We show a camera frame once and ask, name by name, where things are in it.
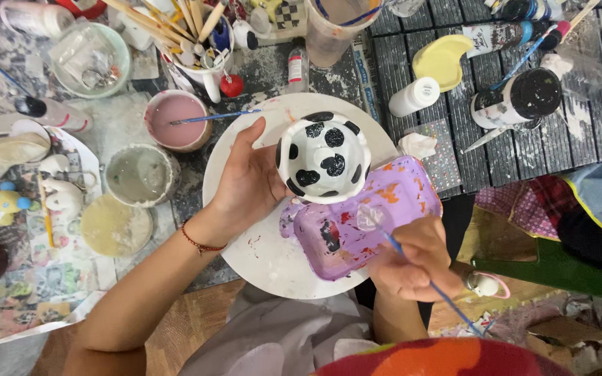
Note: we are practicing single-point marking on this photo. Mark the thin blue paintbrush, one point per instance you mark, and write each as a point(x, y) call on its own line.
point(458, 312)

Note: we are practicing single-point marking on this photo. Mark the clear plastic bag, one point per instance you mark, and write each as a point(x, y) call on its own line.
point(578, 68)

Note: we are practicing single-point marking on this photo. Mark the red ball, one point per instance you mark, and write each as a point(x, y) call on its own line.
point(232, 86)

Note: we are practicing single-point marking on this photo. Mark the rhinestone sticker sheet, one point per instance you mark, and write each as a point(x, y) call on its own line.
point(444, 162)

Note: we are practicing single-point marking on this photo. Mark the small white paint bottle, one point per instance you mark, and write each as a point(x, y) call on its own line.
point(414, 97)

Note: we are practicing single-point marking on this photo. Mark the beige round disc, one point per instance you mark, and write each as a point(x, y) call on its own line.
point(115, 225)

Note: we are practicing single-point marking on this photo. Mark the large clear plastic cup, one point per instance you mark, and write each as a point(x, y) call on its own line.
point(335, 31)

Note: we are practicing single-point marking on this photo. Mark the cup of grey water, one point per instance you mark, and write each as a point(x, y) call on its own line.
point(140, 175)

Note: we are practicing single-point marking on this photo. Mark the grey apron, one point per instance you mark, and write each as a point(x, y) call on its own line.
point(280, 334)

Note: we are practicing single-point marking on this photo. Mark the yellow pencil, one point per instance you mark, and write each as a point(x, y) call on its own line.
point(47, 214)

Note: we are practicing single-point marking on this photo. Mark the purple paint palette tray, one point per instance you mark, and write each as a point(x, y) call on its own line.
point(343, 235)

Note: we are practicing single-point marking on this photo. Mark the white black-spotted ceramic bowl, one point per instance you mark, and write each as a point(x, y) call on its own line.
point(323, 156)

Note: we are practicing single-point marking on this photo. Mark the small bottle with red label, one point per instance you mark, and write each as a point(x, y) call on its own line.
point(297, 68)

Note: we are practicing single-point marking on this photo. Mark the checkered ceramic piece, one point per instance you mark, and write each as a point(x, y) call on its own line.
point(289, 14)

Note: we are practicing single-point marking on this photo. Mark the white round turntable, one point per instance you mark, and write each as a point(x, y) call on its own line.
point(259, 261)

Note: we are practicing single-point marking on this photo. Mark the clear bottle with black cap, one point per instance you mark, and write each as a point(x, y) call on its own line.
point(55, 112)

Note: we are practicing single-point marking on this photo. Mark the blue paintbrush with red end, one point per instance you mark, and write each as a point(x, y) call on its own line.
point(520, 60)

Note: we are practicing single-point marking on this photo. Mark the blue paintbrush with dark tip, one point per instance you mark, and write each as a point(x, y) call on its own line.
point(217, 116)

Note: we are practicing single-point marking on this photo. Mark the black-lidded paint jar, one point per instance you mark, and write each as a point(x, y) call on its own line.
point(520, 98)

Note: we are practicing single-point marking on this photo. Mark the yellow curved palette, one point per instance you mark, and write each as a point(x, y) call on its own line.
point(441, 61)

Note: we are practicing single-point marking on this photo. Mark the white mug of brushes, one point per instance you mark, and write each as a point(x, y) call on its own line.
point(201, 57)

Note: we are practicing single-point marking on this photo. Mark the person's right hand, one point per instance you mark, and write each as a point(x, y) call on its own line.
point(416, 261)

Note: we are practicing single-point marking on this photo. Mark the person's right fingers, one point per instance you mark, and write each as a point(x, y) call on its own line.
point(410, 237)

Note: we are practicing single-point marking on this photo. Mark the white paint bottle blue cap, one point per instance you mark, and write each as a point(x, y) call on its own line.
point(494, 37)

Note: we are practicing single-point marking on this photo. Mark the pale green bowl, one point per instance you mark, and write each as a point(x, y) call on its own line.
point(92, 61)

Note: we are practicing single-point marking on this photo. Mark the red and orange garment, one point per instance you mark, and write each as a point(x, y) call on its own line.
point(437, 360)

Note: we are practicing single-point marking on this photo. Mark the cup of pink paint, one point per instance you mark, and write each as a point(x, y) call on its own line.
point(175, 121)

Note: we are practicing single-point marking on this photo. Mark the white elephant figurine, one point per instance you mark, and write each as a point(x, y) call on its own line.
point(65, 197)

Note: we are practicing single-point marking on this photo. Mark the crumpled white tissue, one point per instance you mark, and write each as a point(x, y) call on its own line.
point(417, 145)

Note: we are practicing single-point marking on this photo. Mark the person's left hand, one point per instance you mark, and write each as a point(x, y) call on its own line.
point(243, 183)

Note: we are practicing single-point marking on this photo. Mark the white plastic bottle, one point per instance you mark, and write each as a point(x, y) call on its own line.
point(34, 16)

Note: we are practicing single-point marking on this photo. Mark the beige ceramic scoop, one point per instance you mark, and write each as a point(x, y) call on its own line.
point(8, 154)

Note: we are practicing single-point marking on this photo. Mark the heap of colourful bags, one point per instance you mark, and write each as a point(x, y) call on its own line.
point(567, 230)

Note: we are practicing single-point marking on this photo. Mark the yellow and blue figurine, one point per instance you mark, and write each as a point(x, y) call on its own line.
point(4, 204)

